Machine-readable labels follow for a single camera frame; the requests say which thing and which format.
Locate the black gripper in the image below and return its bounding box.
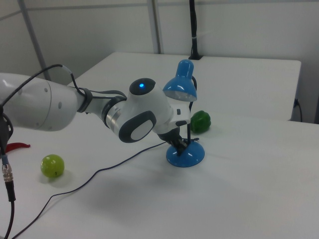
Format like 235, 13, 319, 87
158, 127, 189, 157

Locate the blue desk lamp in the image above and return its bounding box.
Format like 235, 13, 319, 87
162, 59, 206, 168

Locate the green bell pepper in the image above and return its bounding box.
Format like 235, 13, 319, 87
190, 110, 212, 134

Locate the white side table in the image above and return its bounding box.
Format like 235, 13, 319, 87
73, 51, 302, 122

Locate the black mounting pole with clamp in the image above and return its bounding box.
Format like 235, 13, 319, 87
188, 0, 203, 61

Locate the yellow-green round fruit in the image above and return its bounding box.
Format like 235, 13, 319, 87
40, 154, 65, 178

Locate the red chili pepper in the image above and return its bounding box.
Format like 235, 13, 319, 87
5, 141, 32, 152

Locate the black lamp power cable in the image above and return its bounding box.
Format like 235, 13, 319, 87
9, 142, 167, 239

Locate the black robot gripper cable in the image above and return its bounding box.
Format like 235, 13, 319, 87
0, 64, 127, 118

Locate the black wall cable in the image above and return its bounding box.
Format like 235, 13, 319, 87
294, 98, 304, 123

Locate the grey metal partition post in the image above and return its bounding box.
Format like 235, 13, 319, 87
146, 0, 165, 54
17, 0, 52, 81

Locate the black cable with metal connector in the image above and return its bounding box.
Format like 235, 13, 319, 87
0, 106, 17, 239

